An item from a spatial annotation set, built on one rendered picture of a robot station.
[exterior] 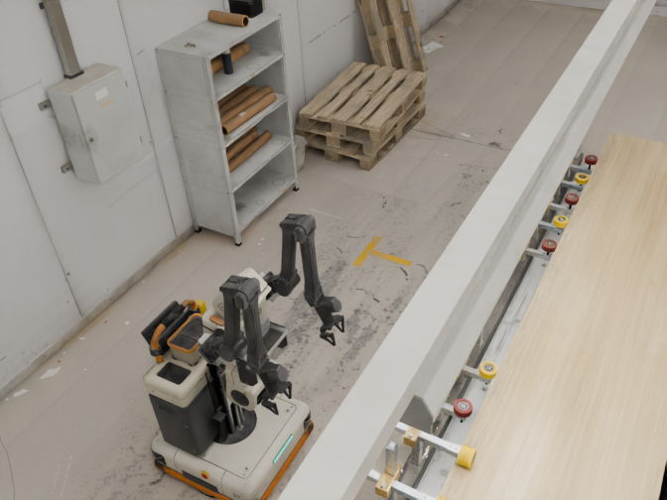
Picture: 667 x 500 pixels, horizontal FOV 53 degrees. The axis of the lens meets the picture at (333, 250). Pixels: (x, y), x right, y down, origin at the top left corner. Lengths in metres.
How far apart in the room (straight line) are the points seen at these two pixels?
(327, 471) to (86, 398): 3.65
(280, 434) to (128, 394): 1.17
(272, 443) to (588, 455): 1.58
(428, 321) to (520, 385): 2.02
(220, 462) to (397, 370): 2.66
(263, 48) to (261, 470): 3.21
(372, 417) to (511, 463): 1.90
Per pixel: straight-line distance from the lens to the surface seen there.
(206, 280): 5.02
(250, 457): 3.58
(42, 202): 4.37
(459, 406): 2.95
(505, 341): 3.62
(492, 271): 1.30
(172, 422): 3.48
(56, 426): 4.42
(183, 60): 4.65
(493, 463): 2.81
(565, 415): 3.01
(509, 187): 1.38
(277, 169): 5.86
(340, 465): 0.90
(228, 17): 4.98
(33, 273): 4.49
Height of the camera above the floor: 3.21
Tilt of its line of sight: 39 degrees down
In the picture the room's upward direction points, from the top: 4 degrees counter-clockwise
